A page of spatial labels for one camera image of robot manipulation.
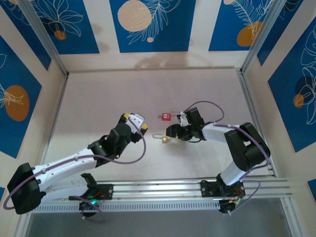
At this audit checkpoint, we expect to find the red padlock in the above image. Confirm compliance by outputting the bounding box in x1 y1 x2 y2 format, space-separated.
156 112 172 122

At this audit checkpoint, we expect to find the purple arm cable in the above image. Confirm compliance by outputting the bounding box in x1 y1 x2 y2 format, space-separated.
3 116 147 223
182 100 270 215

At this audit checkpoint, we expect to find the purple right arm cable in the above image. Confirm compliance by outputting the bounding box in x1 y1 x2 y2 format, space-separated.
182 100 270 215

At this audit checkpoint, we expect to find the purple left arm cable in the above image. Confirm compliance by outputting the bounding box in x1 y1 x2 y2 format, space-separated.
3 116 147 223

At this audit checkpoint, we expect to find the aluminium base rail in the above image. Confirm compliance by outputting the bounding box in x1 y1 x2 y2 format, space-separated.
21 178 294 205

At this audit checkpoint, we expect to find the aluminium frame post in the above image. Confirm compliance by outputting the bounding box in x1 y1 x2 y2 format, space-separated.
240 0 289 75
18 0 69 78
280 197 301 237
13 213 33 237

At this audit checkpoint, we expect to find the white slotted cable duct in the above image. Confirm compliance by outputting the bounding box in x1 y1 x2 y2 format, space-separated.
37 200 221 213

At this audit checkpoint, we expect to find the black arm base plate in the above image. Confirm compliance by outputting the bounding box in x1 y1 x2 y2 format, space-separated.
68 184 114 201
200 180 246 198

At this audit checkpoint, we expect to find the aluminium side rail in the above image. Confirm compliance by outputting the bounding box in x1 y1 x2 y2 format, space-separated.
36 74 70 184
236 70 277 178

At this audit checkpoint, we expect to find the brass padlock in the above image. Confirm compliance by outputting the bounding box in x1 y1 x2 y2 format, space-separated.
152 133 169 144

